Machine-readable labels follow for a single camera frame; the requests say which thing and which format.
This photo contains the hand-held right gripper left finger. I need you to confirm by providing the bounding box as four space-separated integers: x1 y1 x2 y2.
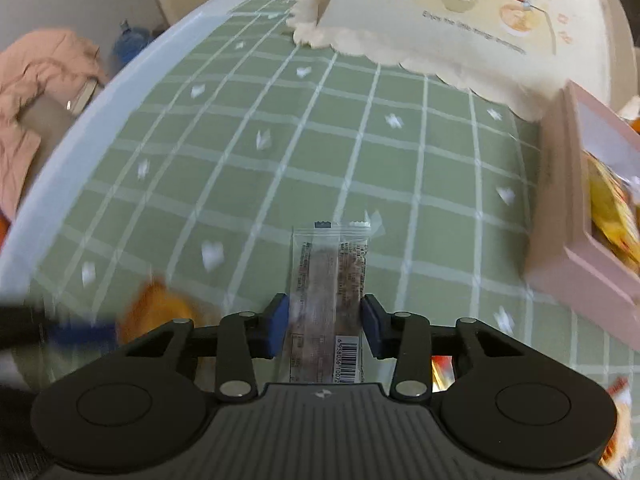
122 292 292 402

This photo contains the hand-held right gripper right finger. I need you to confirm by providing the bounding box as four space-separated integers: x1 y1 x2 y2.
361 294 522 402

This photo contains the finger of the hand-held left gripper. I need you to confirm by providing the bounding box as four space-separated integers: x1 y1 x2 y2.
0 302 121 353

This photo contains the clear brown snack bar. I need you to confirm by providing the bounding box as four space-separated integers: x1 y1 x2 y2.
291 220 374 386

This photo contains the pink storage box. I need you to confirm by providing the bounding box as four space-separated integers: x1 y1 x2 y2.
522 80 640 326

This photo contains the red yellow snack packet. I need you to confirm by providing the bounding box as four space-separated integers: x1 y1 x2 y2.
430 355 457 392

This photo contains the green checkered tablecloth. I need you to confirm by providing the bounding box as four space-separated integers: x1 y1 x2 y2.
7 0 640 463

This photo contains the orange white snack packet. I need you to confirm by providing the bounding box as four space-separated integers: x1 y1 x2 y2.
599 376 633 477

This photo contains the pink jacket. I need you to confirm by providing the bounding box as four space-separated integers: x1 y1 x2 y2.
0 29 109 221

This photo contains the blue water bottle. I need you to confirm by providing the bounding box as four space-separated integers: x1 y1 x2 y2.
112 20 154 67

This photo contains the cream cartoon printed cloth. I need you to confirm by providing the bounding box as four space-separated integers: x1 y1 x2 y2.
287 0 638 123

